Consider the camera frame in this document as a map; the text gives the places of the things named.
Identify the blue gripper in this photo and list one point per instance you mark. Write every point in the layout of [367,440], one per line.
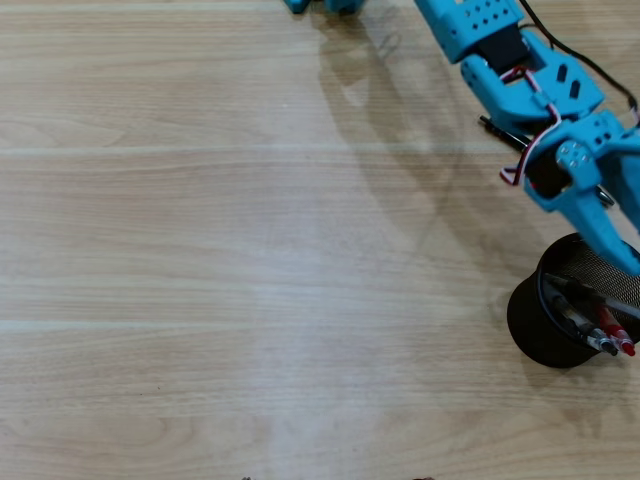
[576,199]

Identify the grey pen with black clip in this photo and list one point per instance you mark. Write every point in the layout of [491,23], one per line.
[575,287]

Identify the clear pen with black grip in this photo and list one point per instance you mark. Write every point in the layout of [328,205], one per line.
[597,342]

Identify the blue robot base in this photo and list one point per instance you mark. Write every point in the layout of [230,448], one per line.
[345,5]

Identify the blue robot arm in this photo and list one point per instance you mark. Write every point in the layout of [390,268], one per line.
[500,95]

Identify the black mesh pen holder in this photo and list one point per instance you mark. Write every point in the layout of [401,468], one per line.
[530,325]

